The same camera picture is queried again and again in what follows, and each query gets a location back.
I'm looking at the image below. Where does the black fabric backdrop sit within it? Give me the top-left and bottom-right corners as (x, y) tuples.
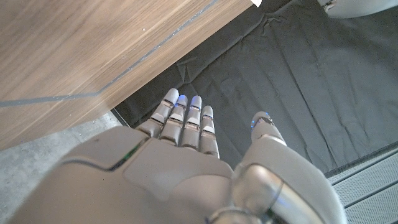
(114, 0), (398, 178)

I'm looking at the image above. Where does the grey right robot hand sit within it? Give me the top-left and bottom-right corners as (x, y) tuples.
(7, 88), (349, 224)

